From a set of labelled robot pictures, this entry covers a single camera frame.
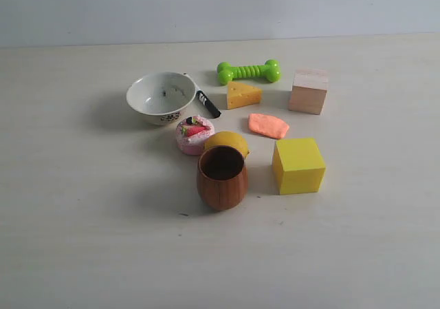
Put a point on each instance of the black marker pen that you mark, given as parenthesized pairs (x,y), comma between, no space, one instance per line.
(208,103)

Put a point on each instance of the yellow cube block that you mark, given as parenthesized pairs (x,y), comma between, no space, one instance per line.
(298,166)

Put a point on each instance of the white ceramic bowl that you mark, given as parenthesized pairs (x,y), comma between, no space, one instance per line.
(161,98)

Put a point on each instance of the pink toy strawberry cake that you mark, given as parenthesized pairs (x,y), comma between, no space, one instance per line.
(191,134)

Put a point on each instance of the brown wooden cup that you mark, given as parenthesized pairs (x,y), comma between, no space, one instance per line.
(222,177)

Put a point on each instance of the yellow toy lemon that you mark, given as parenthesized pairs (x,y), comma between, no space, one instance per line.
(230,139)

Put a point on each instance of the green toy dog bone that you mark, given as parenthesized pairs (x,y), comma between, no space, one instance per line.
(270,70)

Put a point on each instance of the natural wooden cube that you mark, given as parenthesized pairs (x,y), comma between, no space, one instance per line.
(309,90)

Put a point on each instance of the orange toy piece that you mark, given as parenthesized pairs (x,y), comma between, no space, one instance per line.
(267,125)

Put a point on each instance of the yellow toy cheese wedge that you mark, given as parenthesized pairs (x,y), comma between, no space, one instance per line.
(241,95)

